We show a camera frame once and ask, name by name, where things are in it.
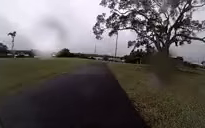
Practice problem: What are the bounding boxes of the thin pole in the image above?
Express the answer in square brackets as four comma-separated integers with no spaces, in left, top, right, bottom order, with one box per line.
[114,31,119,58]

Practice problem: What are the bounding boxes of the dark bush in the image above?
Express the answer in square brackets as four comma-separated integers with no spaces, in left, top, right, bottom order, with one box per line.
[123,49,148,65]
[54,47,76,58]

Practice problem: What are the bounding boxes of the dark asphalt path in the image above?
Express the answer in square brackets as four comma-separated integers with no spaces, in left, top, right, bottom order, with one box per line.
[0,62,150,128]

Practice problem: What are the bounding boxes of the large spreading tree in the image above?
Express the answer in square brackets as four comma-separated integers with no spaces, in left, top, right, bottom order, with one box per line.
[92,0,205,68]

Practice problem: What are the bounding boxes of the grass verge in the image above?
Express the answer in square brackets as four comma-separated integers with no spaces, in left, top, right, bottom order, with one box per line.
[104,61,205,128]

